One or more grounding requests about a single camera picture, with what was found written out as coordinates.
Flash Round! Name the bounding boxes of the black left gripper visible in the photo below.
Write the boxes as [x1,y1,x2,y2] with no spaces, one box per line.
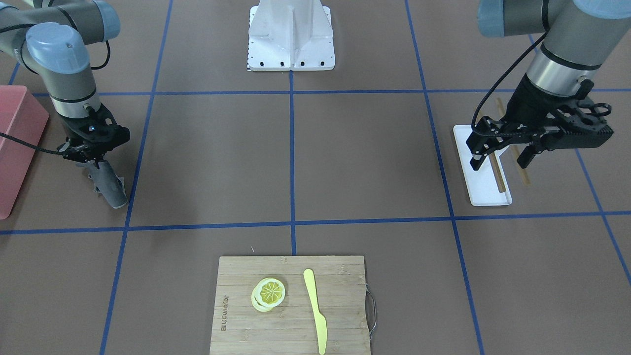
[465,74,587,171]

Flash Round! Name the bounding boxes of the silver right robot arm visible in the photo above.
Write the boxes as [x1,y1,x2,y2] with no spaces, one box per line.
[1,0,130,189]

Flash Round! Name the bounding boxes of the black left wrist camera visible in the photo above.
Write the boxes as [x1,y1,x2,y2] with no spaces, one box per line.
[542,78,613,151]

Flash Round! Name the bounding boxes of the pink plastic bin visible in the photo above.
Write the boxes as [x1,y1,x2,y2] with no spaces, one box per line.
[0,85,49,220]

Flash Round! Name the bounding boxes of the white towel rack tray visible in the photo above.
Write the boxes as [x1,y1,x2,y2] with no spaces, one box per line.
[453,124,513,207]

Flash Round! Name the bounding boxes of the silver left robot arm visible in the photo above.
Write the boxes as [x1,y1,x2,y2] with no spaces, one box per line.
[466,0,631,171]

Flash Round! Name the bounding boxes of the yellow lemon slices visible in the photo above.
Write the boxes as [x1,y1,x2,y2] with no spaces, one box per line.
[251,277,286,312]

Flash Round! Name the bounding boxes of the yellow plastic knife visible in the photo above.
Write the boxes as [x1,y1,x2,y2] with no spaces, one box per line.
[303,268,328,355]

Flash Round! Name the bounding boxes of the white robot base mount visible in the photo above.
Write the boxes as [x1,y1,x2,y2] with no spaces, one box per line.
[246,0,336,71]

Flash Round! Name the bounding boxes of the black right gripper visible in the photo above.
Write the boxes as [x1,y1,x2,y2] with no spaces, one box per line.
[57,104,130,182]

